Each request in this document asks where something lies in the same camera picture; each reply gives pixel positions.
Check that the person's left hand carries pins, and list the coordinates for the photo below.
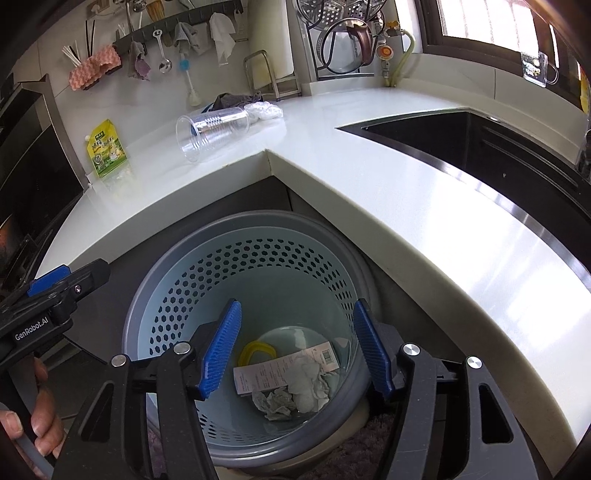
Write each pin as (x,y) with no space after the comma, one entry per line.
(45,422)

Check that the blue perforated trash bin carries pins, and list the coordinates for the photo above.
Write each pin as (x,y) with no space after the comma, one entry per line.
(297,281)

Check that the grey hanging cloth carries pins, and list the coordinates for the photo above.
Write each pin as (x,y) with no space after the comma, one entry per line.
(192,37)

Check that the pink toothbrush box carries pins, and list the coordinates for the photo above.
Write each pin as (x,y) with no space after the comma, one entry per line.
(269,375)

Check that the metal cutting board rack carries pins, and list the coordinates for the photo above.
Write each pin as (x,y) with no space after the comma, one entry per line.
(262,79)

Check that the patterned paper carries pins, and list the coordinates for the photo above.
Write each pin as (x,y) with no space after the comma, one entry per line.
(277,405)

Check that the black wire dish rack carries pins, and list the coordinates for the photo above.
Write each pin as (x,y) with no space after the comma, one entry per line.
(316,15)

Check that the pink hanging cloth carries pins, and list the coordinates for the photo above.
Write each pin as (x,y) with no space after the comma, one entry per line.
(92,69)

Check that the purple hanging cloth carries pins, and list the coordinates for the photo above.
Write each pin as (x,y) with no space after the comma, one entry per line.
(138,67)

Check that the black wall hook rail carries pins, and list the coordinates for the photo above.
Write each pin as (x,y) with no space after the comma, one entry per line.
(193,16)

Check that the clear plastic cup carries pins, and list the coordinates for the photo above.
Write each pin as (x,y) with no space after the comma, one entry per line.
(200,133)

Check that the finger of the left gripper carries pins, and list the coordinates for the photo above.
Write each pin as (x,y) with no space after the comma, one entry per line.
(46,281)
(87,279)

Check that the dark grey rag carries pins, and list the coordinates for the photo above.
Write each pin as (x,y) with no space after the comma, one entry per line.
(227,100)

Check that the white bottle brush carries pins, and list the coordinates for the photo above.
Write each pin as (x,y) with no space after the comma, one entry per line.
(194,98)

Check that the purple floor mat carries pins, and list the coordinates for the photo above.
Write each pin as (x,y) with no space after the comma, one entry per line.
(359,456)

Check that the white tissue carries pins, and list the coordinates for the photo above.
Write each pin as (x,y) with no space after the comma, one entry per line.
(306,385)

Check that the yellow plastic container lid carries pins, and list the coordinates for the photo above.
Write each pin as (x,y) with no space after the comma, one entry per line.
(256,352)

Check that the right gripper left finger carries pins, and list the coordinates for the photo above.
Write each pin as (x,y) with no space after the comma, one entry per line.
(109,437)

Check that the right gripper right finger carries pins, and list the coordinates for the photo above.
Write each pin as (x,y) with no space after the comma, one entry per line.
(451,420)

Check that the white hanging cloth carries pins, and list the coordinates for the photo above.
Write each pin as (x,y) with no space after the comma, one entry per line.
(222,30)

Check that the white cutting board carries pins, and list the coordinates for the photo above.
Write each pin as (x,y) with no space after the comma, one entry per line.
(268,31)

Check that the black kitchen sink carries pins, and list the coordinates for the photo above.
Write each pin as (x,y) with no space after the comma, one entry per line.
(518,174)

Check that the glass pot lid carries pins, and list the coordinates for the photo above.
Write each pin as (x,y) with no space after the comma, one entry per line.
(345,46)

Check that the hanging metal spoon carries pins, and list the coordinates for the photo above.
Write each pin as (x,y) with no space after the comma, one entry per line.
(165,64)

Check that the clear plastic bag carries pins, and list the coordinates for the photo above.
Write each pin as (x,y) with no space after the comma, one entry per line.
(263,111)

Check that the yellow seasoning pouch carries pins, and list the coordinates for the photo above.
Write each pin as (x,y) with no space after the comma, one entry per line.
(104,149)

